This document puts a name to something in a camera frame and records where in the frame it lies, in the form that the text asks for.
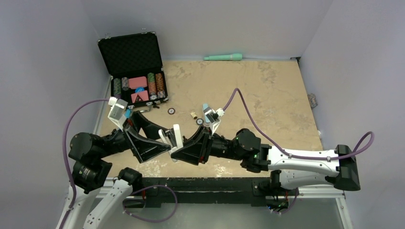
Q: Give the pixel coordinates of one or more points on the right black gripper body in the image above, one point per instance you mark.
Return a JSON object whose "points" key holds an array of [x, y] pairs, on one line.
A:
{"points": [[221, 148]]}

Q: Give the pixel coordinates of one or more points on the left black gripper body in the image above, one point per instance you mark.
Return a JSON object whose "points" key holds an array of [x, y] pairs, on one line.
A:
{"points": [[119, 141]]}

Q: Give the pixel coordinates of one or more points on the white stapler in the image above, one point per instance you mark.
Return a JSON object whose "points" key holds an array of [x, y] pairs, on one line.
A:
{"points": [[173, 138]]}

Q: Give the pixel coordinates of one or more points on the light blue stapler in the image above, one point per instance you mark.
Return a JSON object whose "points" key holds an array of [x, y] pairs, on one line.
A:
{"points": [[208, 113]]}

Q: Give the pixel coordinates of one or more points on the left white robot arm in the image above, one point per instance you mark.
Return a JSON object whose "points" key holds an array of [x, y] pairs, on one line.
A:
{"points": [[88, 171]]}

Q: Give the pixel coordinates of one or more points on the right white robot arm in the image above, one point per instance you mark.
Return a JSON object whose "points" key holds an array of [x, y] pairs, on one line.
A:
{"points": [[337, 167]]}

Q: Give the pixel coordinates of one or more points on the upper poker chip in row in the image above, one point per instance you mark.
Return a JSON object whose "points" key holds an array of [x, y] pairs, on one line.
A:
{"points": [[199, 121]]}

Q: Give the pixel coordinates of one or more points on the small cork piece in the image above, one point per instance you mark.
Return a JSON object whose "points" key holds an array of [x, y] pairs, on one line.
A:
{"points": [[194, 115]]}

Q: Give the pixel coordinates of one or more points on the poker chip near case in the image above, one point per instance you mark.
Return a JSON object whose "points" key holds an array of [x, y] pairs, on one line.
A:
{"points": [[171, 111]]}

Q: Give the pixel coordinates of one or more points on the pink card deck lower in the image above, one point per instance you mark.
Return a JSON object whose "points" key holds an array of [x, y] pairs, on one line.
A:
{"points": [[141, 96]]}

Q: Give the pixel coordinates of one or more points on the pink card deck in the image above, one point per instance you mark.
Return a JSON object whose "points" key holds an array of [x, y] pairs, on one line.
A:
{"points": [[138, 82], [141, 96]]}

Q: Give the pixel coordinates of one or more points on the blue dealer chip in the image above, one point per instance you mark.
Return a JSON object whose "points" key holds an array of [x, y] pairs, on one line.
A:
{"points": [[140, 89]]}

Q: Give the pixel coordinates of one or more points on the green chip column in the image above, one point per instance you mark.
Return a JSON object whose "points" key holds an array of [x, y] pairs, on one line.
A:
{"points": [[117, 90]]}

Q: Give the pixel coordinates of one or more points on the pink card deck upper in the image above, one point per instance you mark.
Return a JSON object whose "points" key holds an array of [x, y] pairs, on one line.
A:
{"points": [[138, 82]]}

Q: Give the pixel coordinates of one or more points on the orange chip column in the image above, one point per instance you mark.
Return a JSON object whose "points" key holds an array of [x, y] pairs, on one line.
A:
{"points": [[156, 86]]}

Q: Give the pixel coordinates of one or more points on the black poker chip case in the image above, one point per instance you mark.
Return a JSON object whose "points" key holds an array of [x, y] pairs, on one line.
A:
{"points": [[133, 56]]}

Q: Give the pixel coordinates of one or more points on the mint green marker pen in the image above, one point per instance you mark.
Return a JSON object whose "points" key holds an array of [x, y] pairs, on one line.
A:
{"points": [[227, 57]]}

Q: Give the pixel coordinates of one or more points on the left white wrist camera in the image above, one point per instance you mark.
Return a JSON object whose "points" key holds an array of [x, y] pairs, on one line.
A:
{"points": [[117, 113]]}

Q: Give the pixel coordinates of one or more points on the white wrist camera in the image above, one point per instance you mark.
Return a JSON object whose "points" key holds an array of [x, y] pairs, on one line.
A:
{"points": [[218, 115], [117, 113]]}

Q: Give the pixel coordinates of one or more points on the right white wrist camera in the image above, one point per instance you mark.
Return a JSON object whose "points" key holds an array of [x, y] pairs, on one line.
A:
{"points": [[218, 115]]}

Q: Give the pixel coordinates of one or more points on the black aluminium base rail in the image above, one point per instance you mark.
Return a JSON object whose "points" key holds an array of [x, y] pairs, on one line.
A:
{"points": [[254, 191]]}

